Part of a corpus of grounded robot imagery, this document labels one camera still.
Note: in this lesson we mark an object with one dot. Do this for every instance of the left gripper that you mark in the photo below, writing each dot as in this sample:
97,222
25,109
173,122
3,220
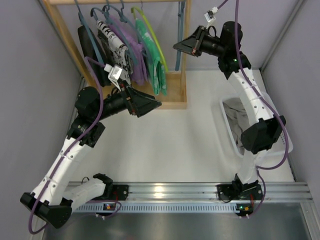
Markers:
130,101

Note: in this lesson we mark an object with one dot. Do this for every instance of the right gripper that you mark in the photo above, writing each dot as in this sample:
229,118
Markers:
199,42

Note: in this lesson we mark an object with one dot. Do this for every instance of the green tie-dye trousers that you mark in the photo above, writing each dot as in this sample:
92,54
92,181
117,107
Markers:
156,70

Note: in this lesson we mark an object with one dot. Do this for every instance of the lime green hanger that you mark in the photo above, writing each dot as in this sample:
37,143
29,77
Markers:
152,33

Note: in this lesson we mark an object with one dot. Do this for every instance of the grey trousers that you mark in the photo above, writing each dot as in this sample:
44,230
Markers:
238,121

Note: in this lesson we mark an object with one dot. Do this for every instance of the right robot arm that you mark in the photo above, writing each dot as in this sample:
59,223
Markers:
265,124

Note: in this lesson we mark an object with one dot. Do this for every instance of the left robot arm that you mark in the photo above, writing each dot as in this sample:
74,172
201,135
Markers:
50,200

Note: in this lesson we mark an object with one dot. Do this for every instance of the black and white patterned trousers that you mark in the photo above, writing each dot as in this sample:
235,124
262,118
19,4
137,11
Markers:
115,50

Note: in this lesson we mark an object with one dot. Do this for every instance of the wooden clothes rack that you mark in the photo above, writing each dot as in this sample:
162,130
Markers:
176,98

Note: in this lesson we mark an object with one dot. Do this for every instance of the white plastic basket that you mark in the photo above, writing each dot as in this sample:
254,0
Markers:
278,148

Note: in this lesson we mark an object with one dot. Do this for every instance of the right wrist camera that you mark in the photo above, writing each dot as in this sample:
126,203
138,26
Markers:
210,15

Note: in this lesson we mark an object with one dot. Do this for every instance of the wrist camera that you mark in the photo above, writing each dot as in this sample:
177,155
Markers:
210,15
115,75

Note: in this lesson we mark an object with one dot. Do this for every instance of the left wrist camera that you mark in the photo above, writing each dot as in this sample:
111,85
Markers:
115,75

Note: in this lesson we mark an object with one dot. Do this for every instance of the grey slotted cable duct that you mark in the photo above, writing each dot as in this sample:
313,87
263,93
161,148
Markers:
165,207

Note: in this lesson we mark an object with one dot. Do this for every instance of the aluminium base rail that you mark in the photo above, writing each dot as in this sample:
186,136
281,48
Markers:
287,192

